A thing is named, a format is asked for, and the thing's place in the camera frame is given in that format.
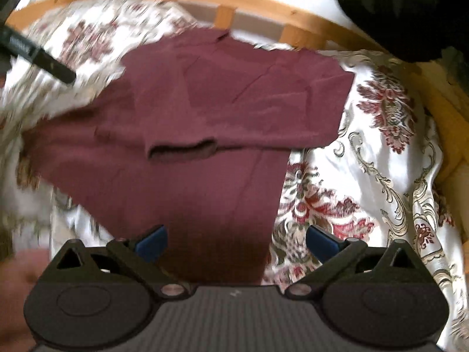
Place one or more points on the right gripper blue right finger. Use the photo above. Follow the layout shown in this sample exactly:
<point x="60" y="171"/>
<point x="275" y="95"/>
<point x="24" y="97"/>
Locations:
<point x="336" y="257"/>

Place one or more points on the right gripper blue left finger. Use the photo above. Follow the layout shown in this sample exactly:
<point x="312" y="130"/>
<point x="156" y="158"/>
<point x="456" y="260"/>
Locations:
<point x="137" y="257"/>

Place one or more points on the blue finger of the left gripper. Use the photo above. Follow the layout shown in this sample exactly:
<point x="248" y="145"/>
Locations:
<point x="15" y="44"/>

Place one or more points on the maroon small shirt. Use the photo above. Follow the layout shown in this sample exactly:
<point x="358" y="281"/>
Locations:
<point x="195" y="136"/>

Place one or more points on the white floral bedspread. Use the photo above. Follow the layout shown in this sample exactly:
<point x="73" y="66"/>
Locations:
<point x="375" y="182"/>

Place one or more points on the black garment pile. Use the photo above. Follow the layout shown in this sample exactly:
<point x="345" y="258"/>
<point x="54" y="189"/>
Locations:
<point x="412" y="30"/>

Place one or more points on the wooden bed frame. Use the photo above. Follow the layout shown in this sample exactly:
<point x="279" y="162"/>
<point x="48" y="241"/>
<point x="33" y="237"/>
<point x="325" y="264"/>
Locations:
<point x="445" y="99"/>

